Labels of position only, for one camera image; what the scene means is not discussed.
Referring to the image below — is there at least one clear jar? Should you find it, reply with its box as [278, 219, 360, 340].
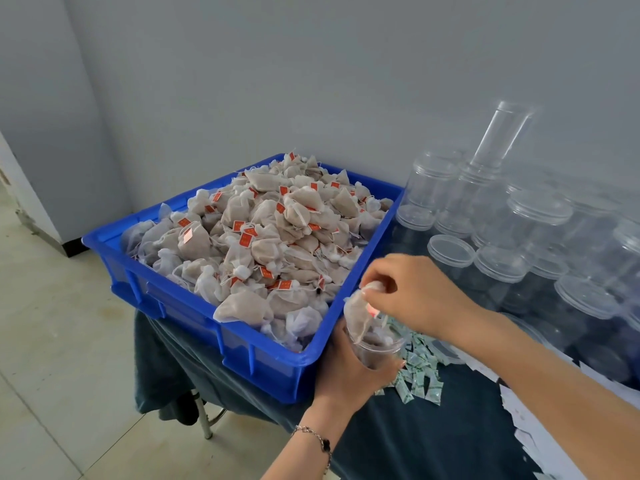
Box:
[343, 289, 413, 371]

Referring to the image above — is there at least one pile of tea bags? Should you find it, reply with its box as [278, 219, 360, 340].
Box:
[122, 153, 394, 351]

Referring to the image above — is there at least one white mesh tea bag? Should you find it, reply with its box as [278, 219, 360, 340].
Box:
[345, 287, 389, 348]

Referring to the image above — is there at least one blue plastic tray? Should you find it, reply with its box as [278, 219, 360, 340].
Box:
[82, 153, 406, 404]

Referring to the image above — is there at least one person's left hand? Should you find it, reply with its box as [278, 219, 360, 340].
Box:
[312, 319, 406, 418]

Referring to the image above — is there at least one metal table leg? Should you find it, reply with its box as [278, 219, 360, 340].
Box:
[193, 393, 217, 441]

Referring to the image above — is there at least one group of lidded jars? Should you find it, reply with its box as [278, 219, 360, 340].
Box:
[397, 99, 640, 386]

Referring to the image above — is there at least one pile of white label papers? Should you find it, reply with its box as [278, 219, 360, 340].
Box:
[465, 339, 640, 480]

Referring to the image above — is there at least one thin beaded bracelet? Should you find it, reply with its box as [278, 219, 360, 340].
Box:
[293, 425, 333, 473]

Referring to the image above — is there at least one pile of green desiccant packets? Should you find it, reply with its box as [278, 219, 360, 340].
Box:
[375, 319, 458, 406]

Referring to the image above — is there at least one person's right forearm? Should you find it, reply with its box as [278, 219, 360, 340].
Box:
[455, 307, 640, 480]

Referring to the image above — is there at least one person's right hand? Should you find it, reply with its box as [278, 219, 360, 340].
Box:
[358, 253, 483, 343]

